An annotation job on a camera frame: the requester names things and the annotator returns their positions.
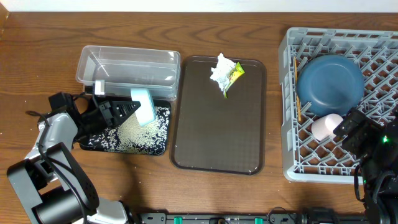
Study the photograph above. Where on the brown serving tray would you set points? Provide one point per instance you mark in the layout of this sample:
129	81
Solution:
216	132

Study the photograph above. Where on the clear plastic bin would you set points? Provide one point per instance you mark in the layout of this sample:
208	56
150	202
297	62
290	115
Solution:
123	68

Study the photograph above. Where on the pink cup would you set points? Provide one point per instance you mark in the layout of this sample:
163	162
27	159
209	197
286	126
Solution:
324	127

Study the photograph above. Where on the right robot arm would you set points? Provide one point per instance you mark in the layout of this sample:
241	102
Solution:
375	177

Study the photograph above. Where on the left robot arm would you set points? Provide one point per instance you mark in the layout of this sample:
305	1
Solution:
49	182

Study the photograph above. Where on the blue plate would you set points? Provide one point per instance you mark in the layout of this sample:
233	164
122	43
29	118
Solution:
332	84

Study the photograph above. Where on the yellow green snack wrapper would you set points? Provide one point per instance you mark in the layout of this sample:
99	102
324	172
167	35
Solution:
234	74

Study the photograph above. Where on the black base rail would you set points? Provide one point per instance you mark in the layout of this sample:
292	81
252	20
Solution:
278	215

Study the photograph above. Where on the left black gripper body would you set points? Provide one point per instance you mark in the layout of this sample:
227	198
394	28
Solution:
92	124

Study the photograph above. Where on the black plastic tray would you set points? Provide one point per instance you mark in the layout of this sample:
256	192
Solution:
155	149

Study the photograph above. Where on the light blue rice bowl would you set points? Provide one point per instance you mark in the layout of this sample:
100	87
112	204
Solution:
145	114

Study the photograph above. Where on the grey dishwasher rack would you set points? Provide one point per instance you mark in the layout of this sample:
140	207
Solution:
304	158

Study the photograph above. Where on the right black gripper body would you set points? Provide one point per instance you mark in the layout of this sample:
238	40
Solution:
365	143

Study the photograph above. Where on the white tissue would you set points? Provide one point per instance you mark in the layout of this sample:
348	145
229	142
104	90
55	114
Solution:
221	72

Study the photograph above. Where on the white rice grains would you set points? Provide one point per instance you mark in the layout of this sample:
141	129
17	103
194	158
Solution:
140	137

